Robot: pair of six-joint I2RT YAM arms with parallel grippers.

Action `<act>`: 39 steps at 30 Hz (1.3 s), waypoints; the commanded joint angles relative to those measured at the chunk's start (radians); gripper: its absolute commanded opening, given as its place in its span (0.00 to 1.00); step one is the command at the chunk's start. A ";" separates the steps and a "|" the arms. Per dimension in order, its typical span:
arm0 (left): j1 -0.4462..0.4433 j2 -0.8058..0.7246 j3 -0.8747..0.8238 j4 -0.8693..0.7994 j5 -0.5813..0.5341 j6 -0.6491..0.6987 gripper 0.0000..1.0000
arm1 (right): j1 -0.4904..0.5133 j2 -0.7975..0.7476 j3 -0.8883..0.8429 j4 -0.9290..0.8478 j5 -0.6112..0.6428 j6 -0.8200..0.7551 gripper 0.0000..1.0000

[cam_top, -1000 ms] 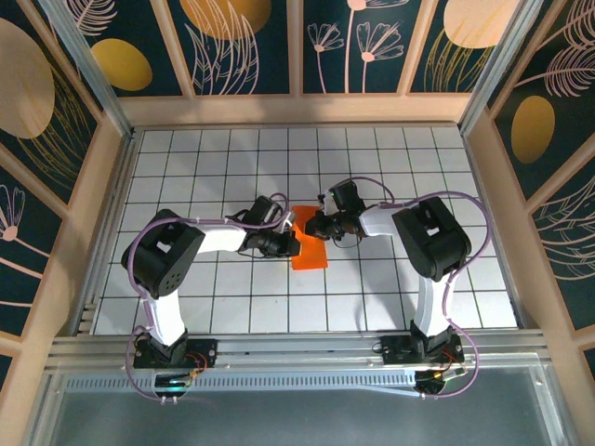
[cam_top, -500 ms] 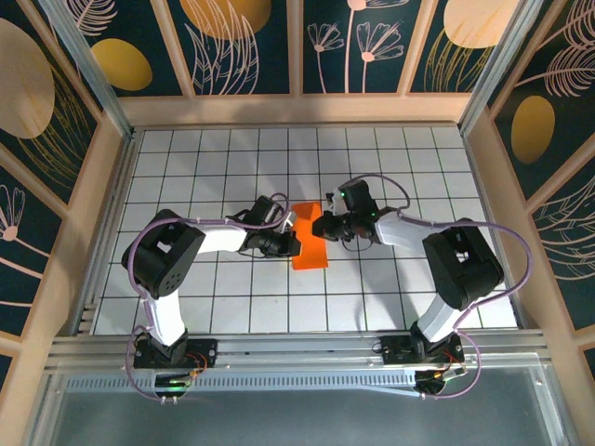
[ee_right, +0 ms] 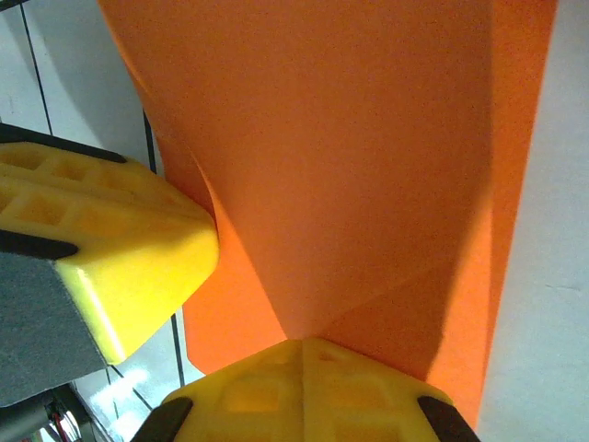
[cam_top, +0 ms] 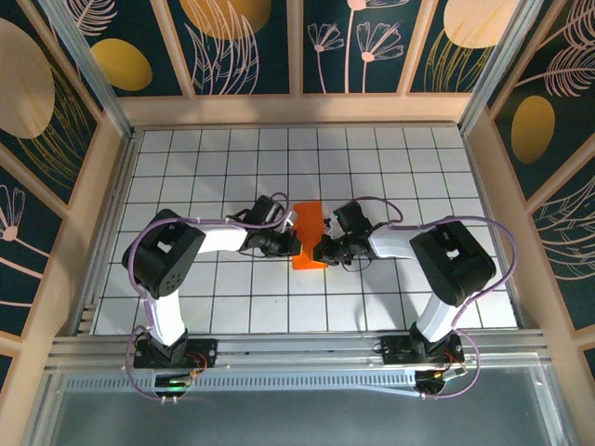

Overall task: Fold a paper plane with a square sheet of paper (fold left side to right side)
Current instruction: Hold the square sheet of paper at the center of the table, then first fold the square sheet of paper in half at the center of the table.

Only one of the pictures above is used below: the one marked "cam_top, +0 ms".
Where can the wall panel pink flowers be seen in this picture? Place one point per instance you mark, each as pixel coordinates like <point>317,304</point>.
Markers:
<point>23,260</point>
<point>334,69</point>

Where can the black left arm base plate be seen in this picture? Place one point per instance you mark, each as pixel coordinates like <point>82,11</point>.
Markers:
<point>204,353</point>

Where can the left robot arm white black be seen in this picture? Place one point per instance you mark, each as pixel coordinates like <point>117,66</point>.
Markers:
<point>218,239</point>

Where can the wall panel pale circle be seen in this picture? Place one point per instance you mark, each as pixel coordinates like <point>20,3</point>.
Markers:
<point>465,46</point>
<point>28,93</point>

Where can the grey translucent platform sheet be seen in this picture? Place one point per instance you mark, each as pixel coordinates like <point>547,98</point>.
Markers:
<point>297,418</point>

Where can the long aluminium mounting rail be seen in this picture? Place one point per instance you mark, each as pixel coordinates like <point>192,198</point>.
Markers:
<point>297,346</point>

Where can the small black controller board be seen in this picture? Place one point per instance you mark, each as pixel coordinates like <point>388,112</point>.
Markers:
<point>174,382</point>
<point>437,381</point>

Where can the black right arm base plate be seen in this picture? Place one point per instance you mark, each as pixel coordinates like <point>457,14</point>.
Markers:
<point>395,350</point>

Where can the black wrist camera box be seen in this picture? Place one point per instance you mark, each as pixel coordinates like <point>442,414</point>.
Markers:
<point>266,211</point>
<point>352,217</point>

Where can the wall panel yellow oval feather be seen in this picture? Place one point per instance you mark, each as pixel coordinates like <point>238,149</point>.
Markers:
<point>548,93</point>
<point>130,46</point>

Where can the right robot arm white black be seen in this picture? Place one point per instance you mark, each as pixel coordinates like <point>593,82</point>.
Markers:
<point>395,246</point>

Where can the wall panel yellow circle leaves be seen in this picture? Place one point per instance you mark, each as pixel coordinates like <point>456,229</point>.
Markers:
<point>232,46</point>

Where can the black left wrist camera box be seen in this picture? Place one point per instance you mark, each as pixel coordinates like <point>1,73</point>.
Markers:
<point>266,211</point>

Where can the aluminium corner post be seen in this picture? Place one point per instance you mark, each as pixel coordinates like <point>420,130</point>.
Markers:
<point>92,69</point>
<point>495,69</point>

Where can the orange cloth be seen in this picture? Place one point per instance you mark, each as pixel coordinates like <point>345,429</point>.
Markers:
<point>309,218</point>

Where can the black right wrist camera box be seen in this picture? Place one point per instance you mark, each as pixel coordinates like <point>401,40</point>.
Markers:
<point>352,217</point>

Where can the aluminium side rail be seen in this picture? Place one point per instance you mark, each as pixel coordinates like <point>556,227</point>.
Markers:
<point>106,232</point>
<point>485,186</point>

